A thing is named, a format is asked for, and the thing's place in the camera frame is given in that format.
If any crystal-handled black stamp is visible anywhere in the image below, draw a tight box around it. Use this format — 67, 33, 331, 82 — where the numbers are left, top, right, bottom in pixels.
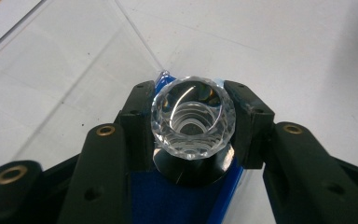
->
150, 76, 237, 188

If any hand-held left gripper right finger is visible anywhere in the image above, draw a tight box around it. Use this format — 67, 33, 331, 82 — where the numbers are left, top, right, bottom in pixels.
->
223, 79, 358, 224

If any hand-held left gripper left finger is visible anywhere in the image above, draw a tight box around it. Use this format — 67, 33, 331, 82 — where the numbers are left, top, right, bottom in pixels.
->
57, 79, 157, 224

